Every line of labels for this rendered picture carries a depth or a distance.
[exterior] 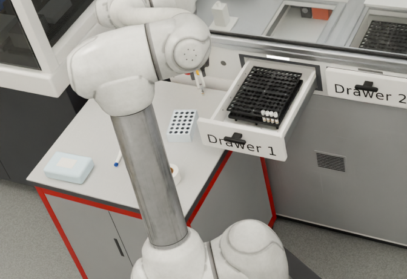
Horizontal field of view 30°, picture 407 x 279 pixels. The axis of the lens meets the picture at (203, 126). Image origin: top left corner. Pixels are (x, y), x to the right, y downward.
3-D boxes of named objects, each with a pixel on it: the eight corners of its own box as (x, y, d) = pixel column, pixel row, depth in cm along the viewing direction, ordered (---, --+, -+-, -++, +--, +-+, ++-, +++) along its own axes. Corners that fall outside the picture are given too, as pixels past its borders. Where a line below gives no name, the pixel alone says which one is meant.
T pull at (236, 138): (245, 145, 232) (244, 142, 231) (223, 141, 235) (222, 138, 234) (249, 137, 234) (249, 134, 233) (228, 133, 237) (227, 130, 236)
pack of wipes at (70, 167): (95, 165, 259) (92, 156, 256) (82, 186, 253) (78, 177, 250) (59, 158, 265) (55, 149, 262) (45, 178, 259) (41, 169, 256)
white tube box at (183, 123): (191, 142, 257) (189, 134, 255) (168, 142, 260) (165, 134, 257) (198, 117, 266) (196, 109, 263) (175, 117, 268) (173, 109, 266)
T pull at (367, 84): (377, 92, 237) (377, 89, 236) (354, 89, 240) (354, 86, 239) (380, 85, 239) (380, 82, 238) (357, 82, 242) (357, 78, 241)
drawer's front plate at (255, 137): (285, 161, 234) (281, 137, 227) (202, 144, 247) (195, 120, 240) (287, 158, 235) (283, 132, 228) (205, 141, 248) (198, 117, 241)
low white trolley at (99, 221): (226, 347, 285) (182, 219, 233) (90, 302, 312) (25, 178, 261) (283, 229, 319) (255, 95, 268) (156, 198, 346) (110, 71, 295)
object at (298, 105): (281, 153, 235) (279, 140, 231) (208, 138, 246) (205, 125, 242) (325, 71, 259) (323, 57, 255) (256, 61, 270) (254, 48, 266)
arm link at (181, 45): (201, 1, 174) (145, 15, 174) (208, 19, 157) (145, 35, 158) (214, 54, 179) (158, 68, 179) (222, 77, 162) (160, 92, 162)
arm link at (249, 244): (297, 299, 197) (288, 251, 182) (228, 316, 197) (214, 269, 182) (282, 249, 208) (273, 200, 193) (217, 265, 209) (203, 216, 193)
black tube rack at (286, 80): (279, 132, 242) (277, 118, 237) (229, 123, 249) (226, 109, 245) (303, 88, 255) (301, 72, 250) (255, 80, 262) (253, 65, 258)
